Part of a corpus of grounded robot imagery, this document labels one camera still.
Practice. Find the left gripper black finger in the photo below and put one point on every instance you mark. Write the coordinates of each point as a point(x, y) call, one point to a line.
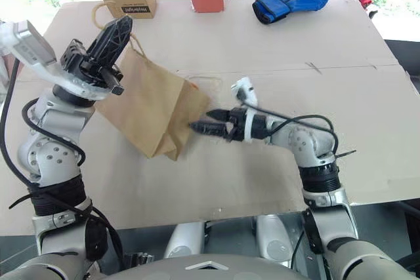
point(110, 35)
point(121, 47)

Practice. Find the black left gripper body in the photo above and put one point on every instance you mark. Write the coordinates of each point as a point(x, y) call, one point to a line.
point(80, 63)

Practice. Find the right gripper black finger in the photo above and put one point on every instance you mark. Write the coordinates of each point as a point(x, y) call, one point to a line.
point(220, 115)
point(208, 127)

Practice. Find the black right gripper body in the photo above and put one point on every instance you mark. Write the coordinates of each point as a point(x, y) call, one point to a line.
point(236, 124)

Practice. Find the brown paper bag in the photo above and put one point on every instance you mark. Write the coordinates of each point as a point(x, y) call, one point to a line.
point(154, 109)

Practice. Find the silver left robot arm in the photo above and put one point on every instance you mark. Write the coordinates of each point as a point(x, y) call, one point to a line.
point(55, 158)

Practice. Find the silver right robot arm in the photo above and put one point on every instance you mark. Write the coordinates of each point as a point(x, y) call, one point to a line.
point(305, 145)

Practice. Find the red white plush toy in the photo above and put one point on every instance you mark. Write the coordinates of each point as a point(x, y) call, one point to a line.
point(369, 4)

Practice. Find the silver left robot leg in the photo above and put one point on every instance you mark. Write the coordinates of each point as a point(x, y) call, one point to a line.
point(183, 239)

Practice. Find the silver robot leg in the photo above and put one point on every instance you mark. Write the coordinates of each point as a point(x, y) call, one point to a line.
point(272, 239)
point(183, 239)

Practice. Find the silver right robot leg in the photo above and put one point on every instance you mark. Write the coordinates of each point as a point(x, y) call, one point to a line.
point(272, 239)

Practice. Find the grey robot torso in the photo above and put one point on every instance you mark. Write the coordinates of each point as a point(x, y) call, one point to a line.
point(210, 268)

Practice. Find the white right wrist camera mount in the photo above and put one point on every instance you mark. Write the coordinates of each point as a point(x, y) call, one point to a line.
point(247, 91)

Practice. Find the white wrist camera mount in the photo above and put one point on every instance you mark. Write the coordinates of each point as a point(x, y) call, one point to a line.
point(247, 91)
point(33, 47)

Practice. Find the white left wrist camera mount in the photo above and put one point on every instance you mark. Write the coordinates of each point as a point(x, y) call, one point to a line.
point(33, 47)

